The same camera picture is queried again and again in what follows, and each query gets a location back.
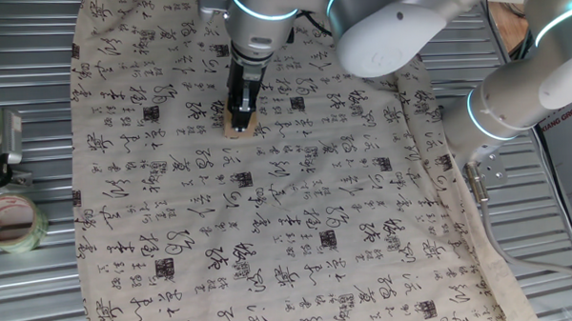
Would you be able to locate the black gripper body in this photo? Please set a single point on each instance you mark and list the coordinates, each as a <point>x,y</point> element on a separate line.
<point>249,71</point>

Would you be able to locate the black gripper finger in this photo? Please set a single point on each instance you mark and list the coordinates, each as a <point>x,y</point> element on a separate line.
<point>230,91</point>
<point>241,119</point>

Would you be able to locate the small wooden block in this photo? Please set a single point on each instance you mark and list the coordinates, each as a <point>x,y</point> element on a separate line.
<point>228,129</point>

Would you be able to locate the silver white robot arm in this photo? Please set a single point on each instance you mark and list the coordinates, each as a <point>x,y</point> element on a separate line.
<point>386,38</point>

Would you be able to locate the beige calligraphy print cloth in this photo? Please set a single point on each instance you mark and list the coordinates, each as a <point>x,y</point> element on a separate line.
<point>197,206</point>

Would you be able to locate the clear packing tape roll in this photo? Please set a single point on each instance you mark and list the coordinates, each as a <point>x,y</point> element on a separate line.
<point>31,241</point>

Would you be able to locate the brown wooden board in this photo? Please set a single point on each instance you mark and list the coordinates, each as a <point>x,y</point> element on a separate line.
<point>508,26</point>

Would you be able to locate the cardboard box with print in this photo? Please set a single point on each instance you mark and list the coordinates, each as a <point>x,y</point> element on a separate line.
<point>570,169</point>

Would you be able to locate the silver exterior camera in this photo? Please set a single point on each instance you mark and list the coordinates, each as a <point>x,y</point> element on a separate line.
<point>9,137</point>

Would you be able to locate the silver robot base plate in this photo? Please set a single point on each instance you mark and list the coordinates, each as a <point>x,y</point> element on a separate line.
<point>494,170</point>

